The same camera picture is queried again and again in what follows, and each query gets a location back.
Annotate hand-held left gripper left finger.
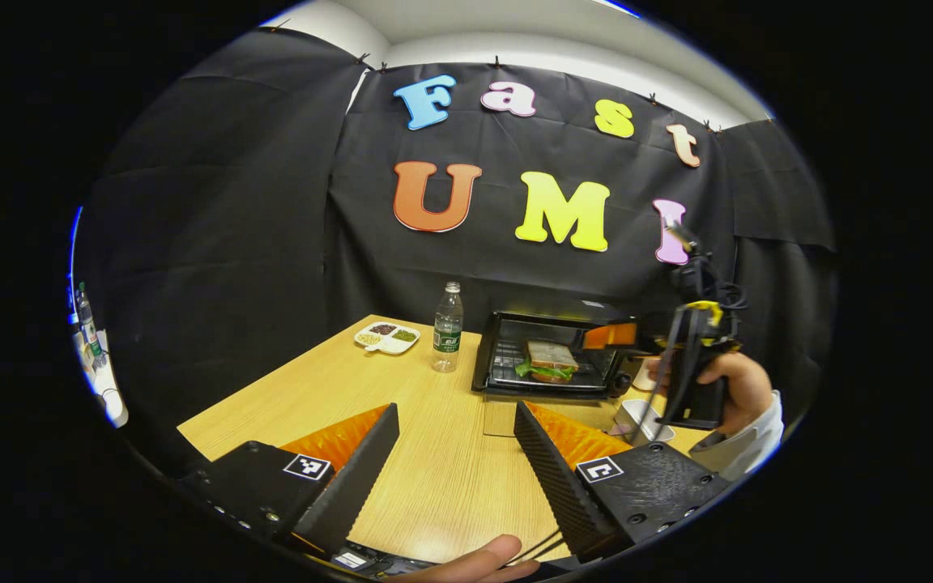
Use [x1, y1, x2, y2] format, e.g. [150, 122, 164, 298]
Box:
[179, 402, 401, 560]

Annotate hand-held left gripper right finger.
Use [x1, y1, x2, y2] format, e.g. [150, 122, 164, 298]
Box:
[513, 400, 733, 564]

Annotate lettuce sandwich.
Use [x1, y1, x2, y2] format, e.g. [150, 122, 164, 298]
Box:
[513, 340, 579, 383]

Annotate black electric oven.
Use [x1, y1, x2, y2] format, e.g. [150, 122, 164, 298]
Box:
[471, 301, 647, 438]

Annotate small white dish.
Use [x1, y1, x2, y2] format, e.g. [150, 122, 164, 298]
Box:
[612, 398, 678, 445]

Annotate white divided bean plate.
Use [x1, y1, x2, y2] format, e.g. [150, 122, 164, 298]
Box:
[353, 321, 421, 355]

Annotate clear water bottle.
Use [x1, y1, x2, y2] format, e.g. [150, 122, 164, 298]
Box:
[432, 281, 465, 373]

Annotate small drink bottle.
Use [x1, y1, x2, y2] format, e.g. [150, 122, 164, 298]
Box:
[76, 282, 104, 369]

